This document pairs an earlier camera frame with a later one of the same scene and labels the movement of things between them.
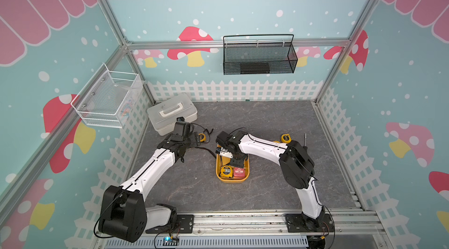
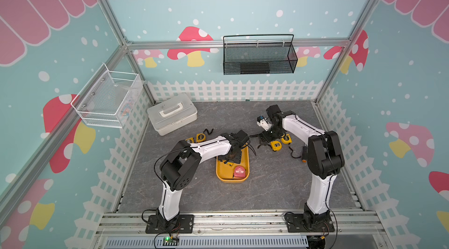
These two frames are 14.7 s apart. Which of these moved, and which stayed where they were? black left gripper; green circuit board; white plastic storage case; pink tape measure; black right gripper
Moved: black right gripper; black left gripper
Stayed: green circuit board; white plastic storage case; pink tape measure
